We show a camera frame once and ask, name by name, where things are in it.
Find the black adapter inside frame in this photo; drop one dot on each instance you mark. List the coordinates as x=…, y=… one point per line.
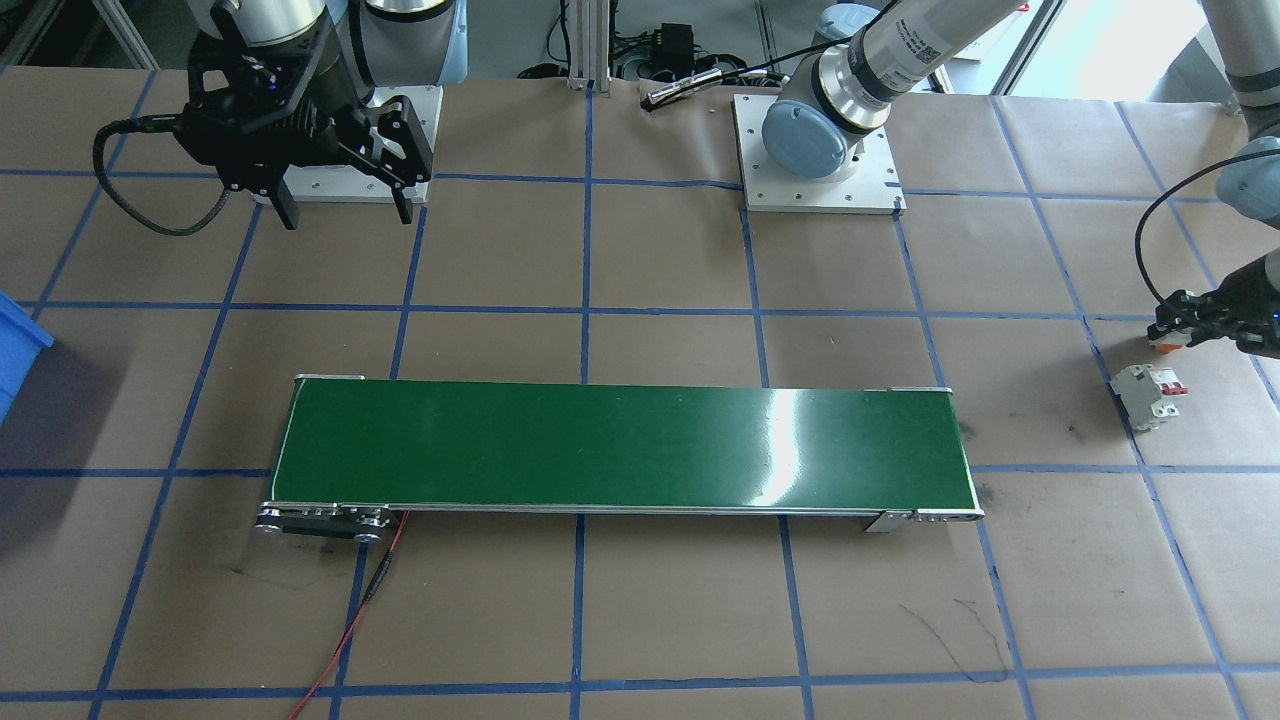
x=675, y=45

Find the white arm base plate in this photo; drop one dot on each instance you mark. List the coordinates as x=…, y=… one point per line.
x=340, y=185
x=800, y=195

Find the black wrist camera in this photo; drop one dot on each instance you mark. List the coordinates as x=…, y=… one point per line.
x=1268, y=335
x=265, y=80

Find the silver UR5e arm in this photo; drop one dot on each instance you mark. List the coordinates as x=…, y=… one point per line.
x=830, y=130
x=415, y=40

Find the blue plastic bin with foam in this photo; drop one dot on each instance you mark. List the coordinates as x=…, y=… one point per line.
x=20, y=345

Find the silver black cylindrical tool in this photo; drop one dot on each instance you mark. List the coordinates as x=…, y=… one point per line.
x=680, y=88

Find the white circuit breaker red switches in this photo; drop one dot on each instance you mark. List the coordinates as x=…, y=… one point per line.
x=1145, y=395

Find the green belt conveyor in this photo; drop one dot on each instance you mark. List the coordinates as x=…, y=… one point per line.
x=620, y=445

